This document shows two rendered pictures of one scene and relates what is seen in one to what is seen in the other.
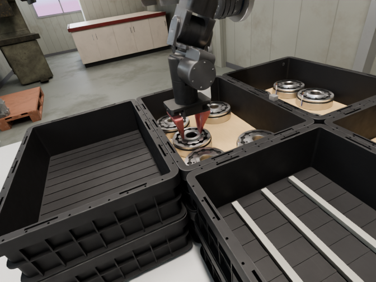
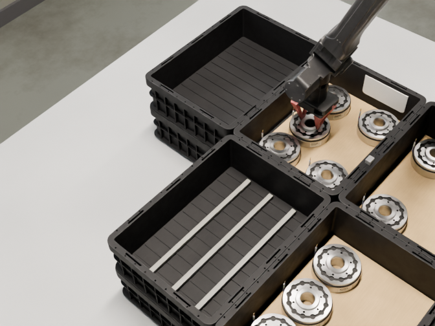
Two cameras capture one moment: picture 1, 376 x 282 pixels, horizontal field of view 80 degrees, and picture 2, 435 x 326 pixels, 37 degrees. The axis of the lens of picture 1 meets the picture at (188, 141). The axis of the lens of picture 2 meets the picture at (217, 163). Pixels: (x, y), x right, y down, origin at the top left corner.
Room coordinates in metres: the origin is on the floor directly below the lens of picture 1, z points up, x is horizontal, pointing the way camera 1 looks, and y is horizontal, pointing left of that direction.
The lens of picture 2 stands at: (-0.23, -0.87, 2.05)
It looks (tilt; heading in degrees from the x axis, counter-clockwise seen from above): 50 degrees down; 62
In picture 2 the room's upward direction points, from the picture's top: 2 degrees counter-clockwise
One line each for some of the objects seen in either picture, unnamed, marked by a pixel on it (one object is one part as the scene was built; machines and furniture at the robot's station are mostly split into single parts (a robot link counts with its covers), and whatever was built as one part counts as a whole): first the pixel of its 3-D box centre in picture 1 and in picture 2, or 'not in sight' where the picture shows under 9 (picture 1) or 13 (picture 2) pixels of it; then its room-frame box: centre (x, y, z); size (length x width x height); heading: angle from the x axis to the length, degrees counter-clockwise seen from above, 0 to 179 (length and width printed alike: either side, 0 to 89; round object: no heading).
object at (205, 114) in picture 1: (193, 118); (316, 112); (0.50, -0.02, 0.91); 0.07 x 0.07 x 0.09; 18
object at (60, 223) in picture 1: (88, 149); (236, 65); (0.42, 0.22, 0.92); 0.40 x 0.30 x 0.02; 18
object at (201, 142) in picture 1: (191, 137); (309, 125); (0.50, -0.01, 0.86); 0.10 x 0.10 x 0.01
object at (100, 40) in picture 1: (118, 36); not in sight; (6.60, 1.40, 0.43); 2.21 x 1.79 x 0.85; 110
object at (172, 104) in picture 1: (185, 93); (315, 88); (0.50, -0.01, 0.98); 0.10 x 0.07 x 0.07; 108
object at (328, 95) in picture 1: (315, 94); not in sight; (0.63, -0.42, 0.86); 0.10 x 0.10 x 0.01
